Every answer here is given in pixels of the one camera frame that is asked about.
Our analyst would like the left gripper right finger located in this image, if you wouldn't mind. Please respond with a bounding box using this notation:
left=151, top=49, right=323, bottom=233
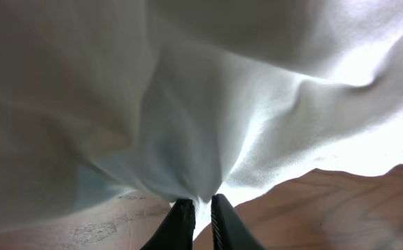
left=211, top=194, right=264, bottom=250

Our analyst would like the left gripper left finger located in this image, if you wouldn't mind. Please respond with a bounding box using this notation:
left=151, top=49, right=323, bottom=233
left=141, top=199, right=195, bottom=250

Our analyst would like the white Puma t-shirt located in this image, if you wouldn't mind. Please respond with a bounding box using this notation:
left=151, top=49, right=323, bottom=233
left=0, top=0, right=403, bottom=232

